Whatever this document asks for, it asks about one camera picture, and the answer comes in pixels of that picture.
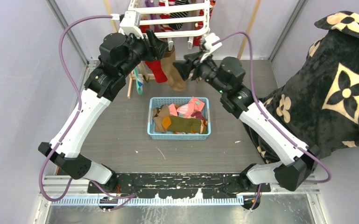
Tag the wooden hanging rack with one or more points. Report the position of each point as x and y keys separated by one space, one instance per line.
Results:
x=241 y=46

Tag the white plastic sock hanger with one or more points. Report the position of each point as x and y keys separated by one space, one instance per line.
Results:
x=169 y=14

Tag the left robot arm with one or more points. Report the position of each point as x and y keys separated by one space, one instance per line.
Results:
x=119 y=56

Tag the white hanger clip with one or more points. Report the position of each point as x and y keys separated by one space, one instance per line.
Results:
x=170 y=44

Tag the light blue plastic basket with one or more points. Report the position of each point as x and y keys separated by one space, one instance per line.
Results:
x=159 y=101

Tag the red white patterned sock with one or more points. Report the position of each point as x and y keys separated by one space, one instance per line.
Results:
x=156 y=68

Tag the tan long sock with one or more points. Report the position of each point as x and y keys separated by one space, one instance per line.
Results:
x=174 y=79

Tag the pink ribbed sock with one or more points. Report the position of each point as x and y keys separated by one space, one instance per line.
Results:
x=192 y=109

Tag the tan brown sock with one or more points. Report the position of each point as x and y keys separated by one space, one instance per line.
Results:
x=159 y=113

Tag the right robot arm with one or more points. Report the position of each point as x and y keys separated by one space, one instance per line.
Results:
x=296 y=159

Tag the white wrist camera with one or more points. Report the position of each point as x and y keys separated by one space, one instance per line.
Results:
x=209 y=44
x=130 y=24

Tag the black floral blanket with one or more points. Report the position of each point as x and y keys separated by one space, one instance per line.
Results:
x=320 y=103

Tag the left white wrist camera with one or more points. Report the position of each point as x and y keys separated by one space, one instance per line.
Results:
x=130 y=24

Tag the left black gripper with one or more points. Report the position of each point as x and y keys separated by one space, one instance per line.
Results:
x=155 y=47

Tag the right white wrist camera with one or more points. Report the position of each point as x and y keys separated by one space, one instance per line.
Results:
x=209 y=44

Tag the mint green blue sock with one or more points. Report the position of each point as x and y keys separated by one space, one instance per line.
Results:
x=139 y=81

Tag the olive green sock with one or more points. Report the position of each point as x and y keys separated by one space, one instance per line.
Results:
x=184 y=125

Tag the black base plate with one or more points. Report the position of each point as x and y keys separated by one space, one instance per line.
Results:
x=182 y=185

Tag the red santa christmas sock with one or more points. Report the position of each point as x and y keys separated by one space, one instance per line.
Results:
x=200 y=24

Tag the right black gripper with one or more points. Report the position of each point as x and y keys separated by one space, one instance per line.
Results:
x=185 y=67

